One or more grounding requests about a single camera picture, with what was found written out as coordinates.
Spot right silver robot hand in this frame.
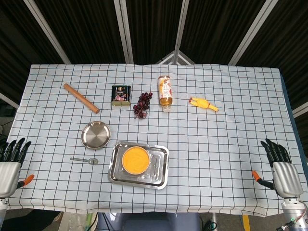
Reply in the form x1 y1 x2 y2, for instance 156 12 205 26
252 138 304 200

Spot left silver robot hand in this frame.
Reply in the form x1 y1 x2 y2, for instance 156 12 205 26
0 137 35 198

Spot silver spoon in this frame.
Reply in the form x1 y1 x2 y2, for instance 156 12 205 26
70 157 99 165

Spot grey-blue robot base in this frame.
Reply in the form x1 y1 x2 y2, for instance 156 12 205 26
96 212 202 231

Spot round steel plate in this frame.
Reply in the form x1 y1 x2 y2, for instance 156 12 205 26
80 121 112 150

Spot white bowl of orange powder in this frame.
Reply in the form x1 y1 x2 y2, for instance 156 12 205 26
121 146 151 175

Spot rectangular steel tray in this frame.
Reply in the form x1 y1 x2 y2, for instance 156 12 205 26
107 141 169 190

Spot white checkered tablecloth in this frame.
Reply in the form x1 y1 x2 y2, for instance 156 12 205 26
0 63 308 216

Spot dark blue table skirt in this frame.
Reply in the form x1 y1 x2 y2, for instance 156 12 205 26
280 72 308 159

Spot wooden rolling pin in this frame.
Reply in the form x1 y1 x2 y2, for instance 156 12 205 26
63 83 100 114

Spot yellow rubber chicken toy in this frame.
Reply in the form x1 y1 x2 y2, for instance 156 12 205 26
188 96 220 112

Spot dark luncheon meat can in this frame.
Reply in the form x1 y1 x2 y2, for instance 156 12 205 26
111 85 132 106

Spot amber tea bottle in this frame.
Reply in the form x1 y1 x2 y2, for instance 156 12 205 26
157 75 174 113

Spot bunch of red grapes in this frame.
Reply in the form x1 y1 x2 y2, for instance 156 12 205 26
133 91 154 120

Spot white triangular screen foot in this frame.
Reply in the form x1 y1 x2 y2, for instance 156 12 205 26
156 50 195 65

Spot black folding partition screen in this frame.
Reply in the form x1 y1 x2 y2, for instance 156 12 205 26
0 0 308 118

